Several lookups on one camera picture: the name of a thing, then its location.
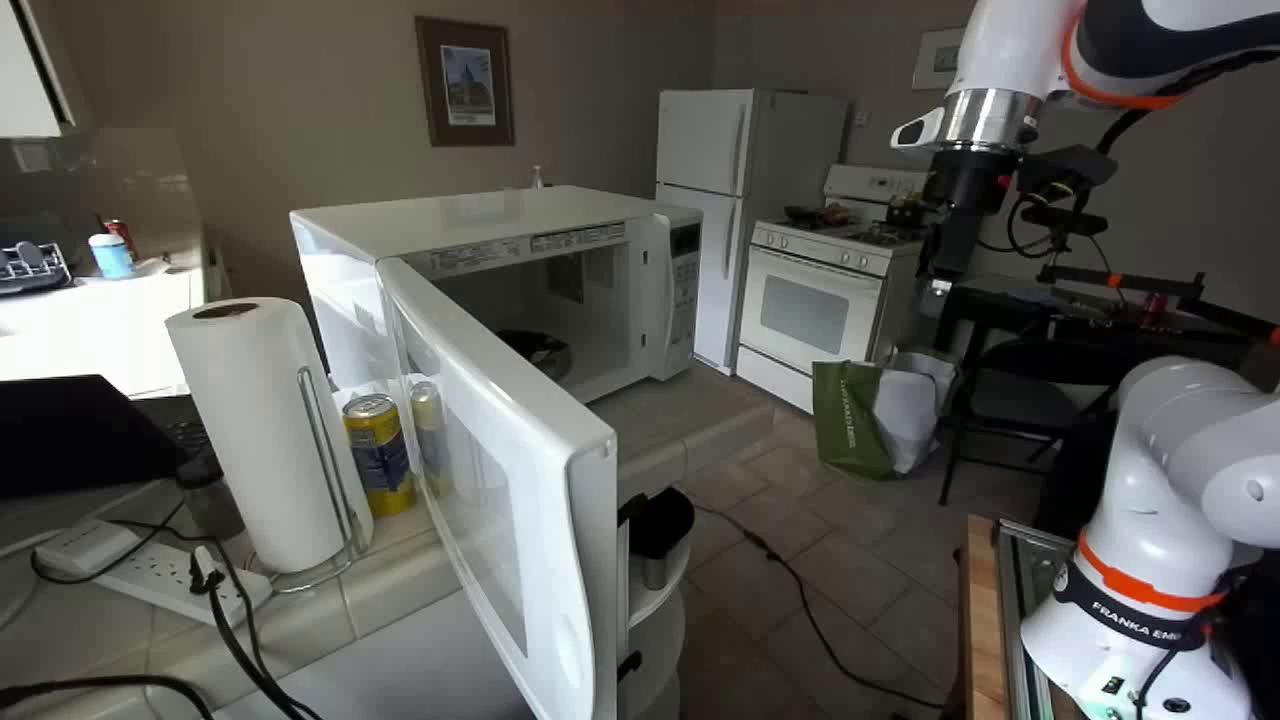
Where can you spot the black dish rack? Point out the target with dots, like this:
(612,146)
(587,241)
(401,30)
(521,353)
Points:
(29,267)

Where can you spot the white paper towel roll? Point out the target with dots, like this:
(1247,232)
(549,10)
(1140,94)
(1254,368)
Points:
(270,412)

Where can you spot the blue white bottle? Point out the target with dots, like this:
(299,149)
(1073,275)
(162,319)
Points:
(108,254)

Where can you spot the white kitchen stove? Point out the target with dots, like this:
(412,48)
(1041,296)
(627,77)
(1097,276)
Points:
(831,293)

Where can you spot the white microwave door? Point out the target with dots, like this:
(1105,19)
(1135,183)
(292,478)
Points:
(521,486)

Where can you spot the white refrigerator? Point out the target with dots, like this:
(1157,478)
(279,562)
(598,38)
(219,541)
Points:
(738,156)

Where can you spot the white microwave oven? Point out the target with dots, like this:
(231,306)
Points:
(607,275)

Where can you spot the black folding stand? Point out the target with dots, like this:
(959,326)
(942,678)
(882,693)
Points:
(1054,348)

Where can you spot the white power strip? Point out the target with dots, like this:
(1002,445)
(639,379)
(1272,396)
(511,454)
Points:
(149,568)

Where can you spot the framed wall picture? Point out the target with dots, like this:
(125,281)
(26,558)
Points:
(467,83)

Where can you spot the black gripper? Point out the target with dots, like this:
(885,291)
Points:
(961,194)

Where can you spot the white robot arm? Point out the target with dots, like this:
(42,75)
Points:
(1192,460)

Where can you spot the green shopping bag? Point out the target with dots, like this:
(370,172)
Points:
(846,417)

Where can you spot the white plastic bag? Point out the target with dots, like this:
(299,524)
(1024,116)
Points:
(904,408)

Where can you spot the yellow blue drink can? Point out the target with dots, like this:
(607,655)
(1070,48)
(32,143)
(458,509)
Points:
(380,454)

